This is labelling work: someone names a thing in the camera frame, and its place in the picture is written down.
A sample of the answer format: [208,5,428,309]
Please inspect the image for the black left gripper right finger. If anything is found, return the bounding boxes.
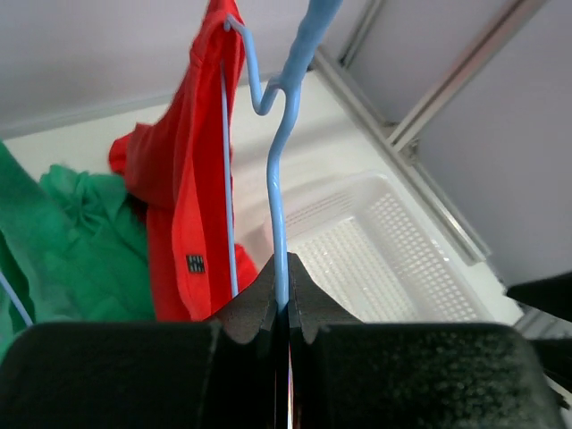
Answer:
[288,255,563,428]

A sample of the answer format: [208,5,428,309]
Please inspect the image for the light blue wire hanger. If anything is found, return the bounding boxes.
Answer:
[223,0,342,313]

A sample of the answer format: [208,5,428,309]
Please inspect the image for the green tank top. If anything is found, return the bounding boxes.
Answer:
[1,147,156,352]

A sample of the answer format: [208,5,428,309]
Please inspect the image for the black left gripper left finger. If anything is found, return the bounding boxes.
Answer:
[1,263,276,428]

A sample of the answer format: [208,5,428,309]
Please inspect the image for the aluminium right frame posts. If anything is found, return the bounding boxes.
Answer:
[312,1,544,265]

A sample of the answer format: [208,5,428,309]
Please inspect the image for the white plastic perforated basket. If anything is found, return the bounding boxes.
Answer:
[282,172,521,324]

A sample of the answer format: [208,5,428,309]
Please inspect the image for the red tank top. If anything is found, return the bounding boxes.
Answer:
[108,1,245,322]

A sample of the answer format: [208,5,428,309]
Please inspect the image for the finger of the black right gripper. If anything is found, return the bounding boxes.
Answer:
[507,272,572,322]

